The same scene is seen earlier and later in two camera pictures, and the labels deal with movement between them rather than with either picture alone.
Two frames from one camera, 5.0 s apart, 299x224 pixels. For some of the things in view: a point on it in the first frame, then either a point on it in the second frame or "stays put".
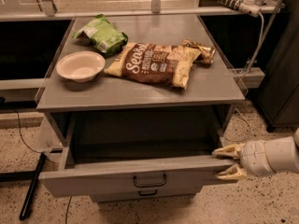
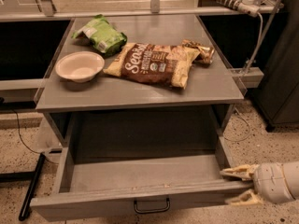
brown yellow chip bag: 153,63 stays put
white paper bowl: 81,66 stays put
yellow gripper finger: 232,150 → 244,172
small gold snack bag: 206,55 stays put
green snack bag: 102,34 stays put
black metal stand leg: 29,175 stays put
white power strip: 248,5 stays put
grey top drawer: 136,148 → 96,184
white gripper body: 252,158 → 268,181
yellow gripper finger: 234,173 → 248,198
